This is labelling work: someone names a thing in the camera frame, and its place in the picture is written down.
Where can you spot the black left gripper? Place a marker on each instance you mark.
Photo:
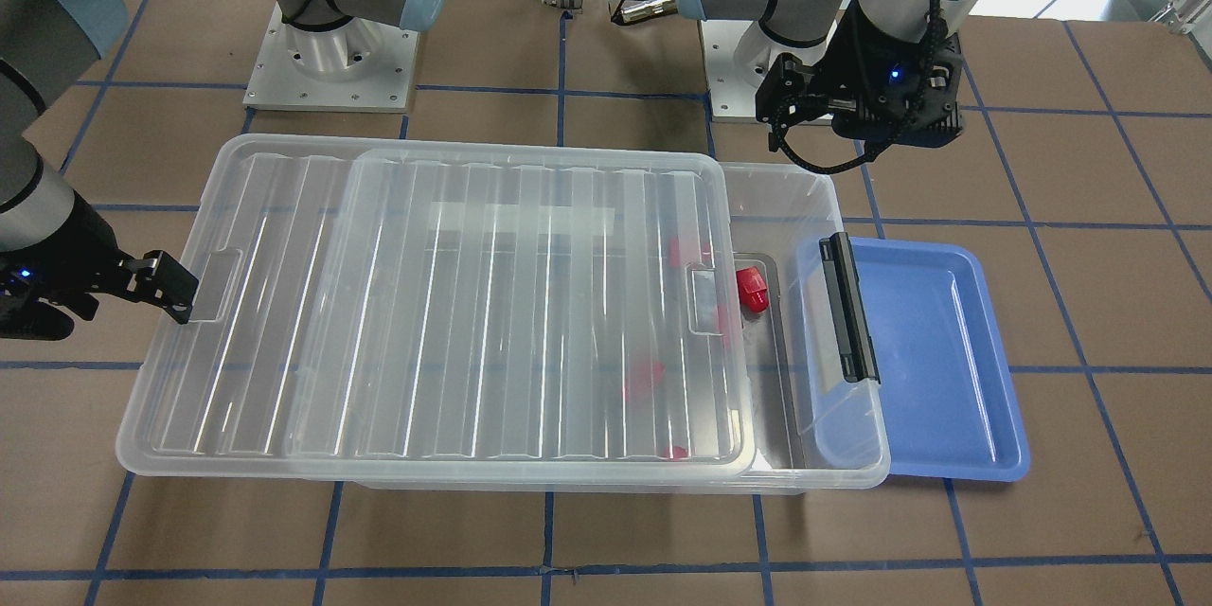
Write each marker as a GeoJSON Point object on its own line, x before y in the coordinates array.
{"type": "Point", "coordinates": [857, 57]}

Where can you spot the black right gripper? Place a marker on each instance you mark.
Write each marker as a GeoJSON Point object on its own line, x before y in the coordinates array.
{"type": "Point", "coordinates": [74, 256]}

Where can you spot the red block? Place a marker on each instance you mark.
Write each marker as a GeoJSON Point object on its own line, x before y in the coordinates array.
{"type": "Point", "coordinates": [688, 253]}
{"type": "Point", "coordinates": [753, 290]}
{"type": "Point", "coordinates": [727, 321]}

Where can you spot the clear plastic box lid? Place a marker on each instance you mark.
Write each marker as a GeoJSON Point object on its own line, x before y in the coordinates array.
{"type": "Point", "coordinates": [215, 396]}

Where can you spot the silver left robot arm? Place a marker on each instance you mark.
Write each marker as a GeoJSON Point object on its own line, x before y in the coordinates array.
{"type": "Point", "coordinates": [805, 23]}

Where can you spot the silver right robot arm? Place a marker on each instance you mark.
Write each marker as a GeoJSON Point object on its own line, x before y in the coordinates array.
{"type": "Point", "coordinates": [48, 44]}

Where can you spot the red block centre low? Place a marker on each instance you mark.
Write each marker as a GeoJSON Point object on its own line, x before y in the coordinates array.
{"type": "Point", "coordinates": [642, 379]}

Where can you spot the clear plastic storage box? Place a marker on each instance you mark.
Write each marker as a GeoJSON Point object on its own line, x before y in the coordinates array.
{"type": "Point", "coordinates": [824, 331]}

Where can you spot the blue plastic tray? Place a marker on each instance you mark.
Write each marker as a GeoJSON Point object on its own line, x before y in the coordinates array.
{"type": "Point", "coordinates": [949, 402]}

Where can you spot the silver cylindrical connector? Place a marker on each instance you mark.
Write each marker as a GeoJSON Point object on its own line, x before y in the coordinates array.
{"type": "Point", "coordinates": [629, 13]}

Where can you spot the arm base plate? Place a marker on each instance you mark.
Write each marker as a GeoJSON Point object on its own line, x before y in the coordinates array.
{"type": "Point", "coordinates": [736, 57]}
{"type": "Point", "coordinates": [363, 67]}

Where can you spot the black box latch handle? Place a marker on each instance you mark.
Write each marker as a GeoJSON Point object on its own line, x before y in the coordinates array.
{"type": "Point", "coordinates": [853, 340]}

